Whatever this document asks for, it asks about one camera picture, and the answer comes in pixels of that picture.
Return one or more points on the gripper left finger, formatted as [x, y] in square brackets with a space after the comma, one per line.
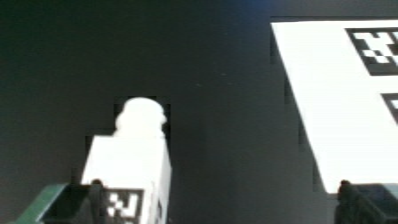
[68, 204]

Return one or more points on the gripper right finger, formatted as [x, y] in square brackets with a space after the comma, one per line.
[366, 203]

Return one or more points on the white table leg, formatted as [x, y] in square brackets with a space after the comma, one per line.
[128, 164]

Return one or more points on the white sheet with tags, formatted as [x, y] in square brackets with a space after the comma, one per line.
[340, 59]

